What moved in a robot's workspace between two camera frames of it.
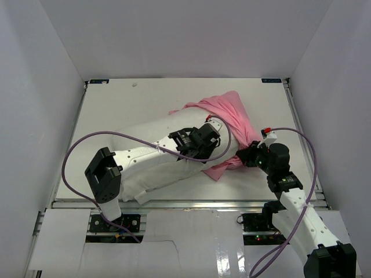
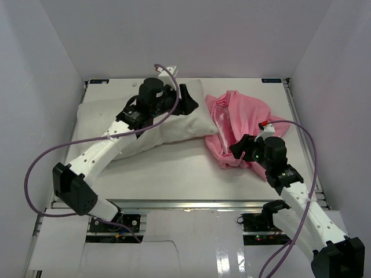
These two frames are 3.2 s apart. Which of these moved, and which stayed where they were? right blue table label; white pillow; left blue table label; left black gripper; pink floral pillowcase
Moved: left black gripper; white pillow; pink floral pillowcase
Stayed: left blue table label; right blue table label
